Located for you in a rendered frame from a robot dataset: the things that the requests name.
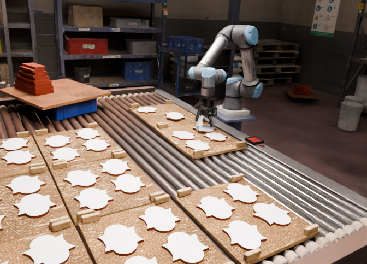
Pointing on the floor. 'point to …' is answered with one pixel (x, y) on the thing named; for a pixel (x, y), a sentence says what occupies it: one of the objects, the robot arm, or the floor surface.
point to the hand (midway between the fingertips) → (204, 128)
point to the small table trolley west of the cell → (178, 74)
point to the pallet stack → (273, 60)
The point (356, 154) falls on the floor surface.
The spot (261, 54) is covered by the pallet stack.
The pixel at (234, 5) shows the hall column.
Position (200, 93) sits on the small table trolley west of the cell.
